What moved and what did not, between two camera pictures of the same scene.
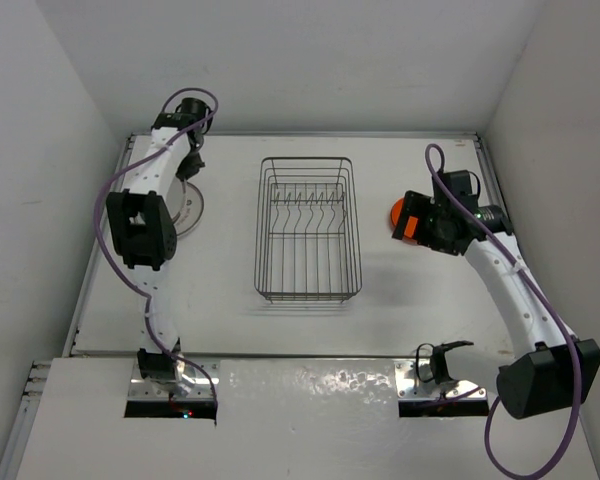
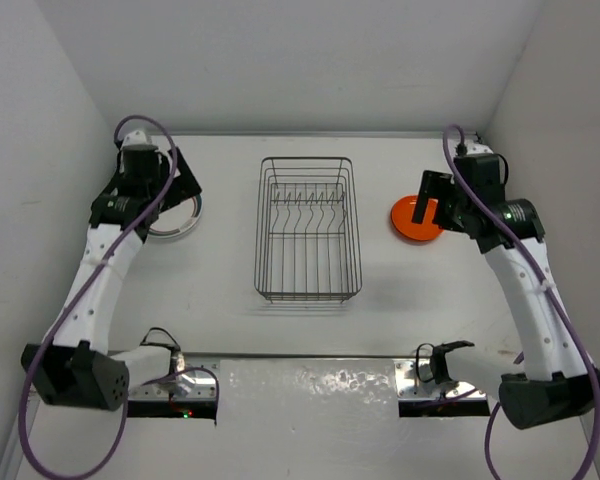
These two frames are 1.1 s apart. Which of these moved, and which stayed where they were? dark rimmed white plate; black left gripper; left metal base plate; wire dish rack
Moved: black left gripper
Stayed: dark rimmed white plate; wire dish rack; left metal base plate
